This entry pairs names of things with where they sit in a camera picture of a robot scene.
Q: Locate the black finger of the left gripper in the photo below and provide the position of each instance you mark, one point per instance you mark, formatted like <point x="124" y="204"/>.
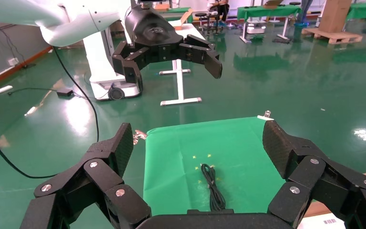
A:
<point x="127" y="68"/>
<point x="208" y="58"/>

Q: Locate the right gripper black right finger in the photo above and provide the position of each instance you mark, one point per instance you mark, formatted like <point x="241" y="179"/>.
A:
<point x="306" y="170"/>

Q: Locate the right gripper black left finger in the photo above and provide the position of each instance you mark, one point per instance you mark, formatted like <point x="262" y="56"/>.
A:
<point x="104" y="177"/>

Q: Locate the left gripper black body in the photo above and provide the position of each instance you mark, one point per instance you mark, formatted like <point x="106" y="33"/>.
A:
<point x="151" y="31"/>

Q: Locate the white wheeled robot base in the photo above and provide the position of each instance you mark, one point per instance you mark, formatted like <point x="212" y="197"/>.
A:
<point x="101" y="63"/>

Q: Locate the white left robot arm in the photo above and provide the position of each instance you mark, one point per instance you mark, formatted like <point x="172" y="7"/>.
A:
<point x="60" y="22"/>

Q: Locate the tall brown cardboard box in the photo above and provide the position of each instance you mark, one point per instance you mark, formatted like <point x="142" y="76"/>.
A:
<point x="334" y="15"/>

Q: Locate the small brown cardboard carton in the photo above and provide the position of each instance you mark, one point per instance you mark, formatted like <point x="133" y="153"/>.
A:
<point x="186" y="19"/>

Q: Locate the white metal leg table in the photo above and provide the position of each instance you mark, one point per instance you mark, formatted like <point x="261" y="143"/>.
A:
<point x="179" y="85"/>

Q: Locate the black round stool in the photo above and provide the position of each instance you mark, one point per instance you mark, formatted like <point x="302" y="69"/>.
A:
<point x="200" y="15"/>
<point x="213" y="15"/>

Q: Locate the seated person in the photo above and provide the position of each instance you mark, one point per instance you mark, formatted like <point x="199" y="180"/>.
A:
<point x="222" y="8"/>

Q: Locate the metal cloth clamp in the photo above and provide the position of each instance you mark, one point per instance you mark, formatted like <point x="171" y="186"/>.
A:
<point x="139" y="136"/>
<point x="266" y="116"/>

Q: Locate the white printed paper sheet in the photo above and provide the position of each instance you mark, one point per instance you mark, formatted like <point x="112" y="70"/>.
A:
<point x="322" y="222"/>

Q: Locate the white low robot chassis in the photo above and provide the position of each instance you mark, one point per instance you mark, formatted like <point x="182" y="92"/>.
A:
<point x="256" y="27"/>

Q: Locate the green table cloth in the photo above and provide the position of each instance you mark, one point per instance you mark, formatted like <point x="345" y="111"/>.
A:
<point x="176" y="177"/>

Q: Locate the black floor item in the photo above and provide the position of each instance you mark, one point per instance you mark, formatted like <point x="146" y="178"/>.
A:
<point x="282" y="40"/>

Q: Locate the flat cardboard piece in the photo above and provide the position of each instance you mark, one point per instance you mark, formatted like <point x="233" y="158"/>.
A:
<point x="272" y="3"/>

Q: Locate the dark blue bin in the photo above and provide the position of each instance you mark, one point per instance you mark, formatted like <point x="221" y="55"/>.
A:
<point x="300" y="30"/>

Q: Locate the wooden pallet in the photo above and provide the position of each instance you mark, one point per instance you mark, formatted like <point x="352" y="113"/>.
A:
<point x="331" y="36"/>

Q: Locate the white power strip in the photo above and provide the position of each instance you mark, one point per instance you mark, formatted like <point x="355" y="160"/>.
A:
<point x="4" y="89"/>

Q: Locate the white wall socket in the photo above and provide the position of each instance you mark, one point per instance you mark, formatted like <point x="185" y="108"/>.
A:
<point x="13" y="62"/>

